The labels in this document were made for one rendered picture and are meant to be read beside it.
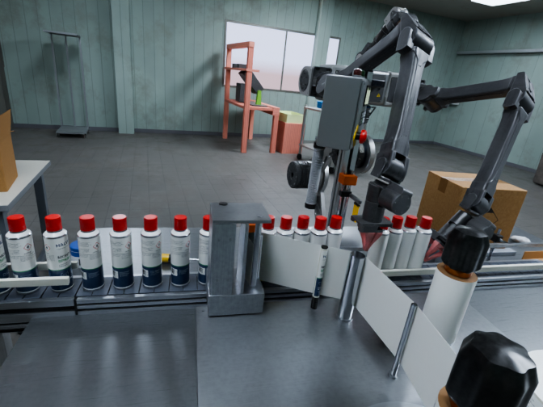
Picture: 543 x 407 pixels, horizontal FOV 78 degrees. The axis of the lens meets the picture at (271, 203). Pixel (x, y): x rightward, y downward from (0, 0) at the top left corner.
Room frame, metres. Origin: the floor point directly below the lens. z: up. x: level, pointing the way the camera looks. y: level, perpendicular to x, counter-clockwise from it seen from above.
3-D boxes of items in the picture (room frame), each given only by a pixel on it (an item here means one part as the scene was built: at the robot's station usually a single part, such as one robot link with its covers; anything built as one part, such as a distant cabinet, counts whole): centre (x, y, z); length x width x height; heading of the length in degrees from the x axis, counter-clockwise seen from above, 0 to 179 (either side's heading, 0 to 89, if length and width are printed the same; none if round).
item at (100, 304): (0.95, -0.31, 0.85); 1.65 x 0.11 x 0.05; 105
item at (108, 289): (0.95, -0.31, 0.86); 1.65 x 0.08 x 0.04; 105
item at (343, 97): (1.00, -0.18, 1.38); 0.17 x 0.10 x 0.19; 160
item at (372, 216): (0.88, -0.29, 1.12); 0.10 x 0.07 x 0.07; 106
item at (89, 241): (0.75, 0.45, 0.98); 0.05 x 0.05 x 0.20
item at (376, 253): (0.96, -0.35, 0.98); 0.05 x 0.05 x 0.20
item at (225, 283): (0.75, 0.08, 1.01); 0.14 x 0.13 x 0.26; 105
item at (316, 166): (1.01, -0.12, 1.18); 0.04 x 0.04 x 0.21
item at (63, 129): (6.37, 3.95, 0.89); 0.66 x 0.54 x 1.78; 22
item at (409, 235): (0.99, -0.45, 0.98); 0.05 x 0.05 x 0.20
